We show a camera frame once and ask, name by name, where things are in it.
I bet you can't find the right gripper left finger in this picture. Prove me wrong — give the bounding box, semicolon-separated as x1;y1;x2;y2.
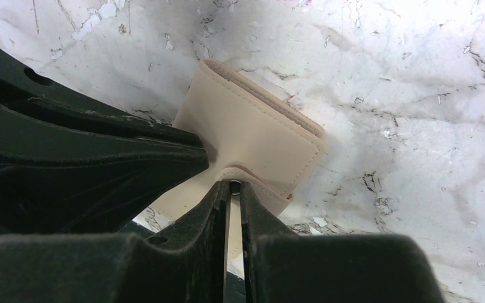
0;181;231;302

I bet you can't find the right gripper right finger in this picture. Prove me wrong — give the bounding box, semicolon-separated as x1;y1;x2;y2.
239;182;444;302

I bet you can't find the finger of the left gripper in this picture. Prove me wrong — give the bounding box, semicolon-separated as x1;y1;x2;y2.
0;107;209;235
0;49;201;146

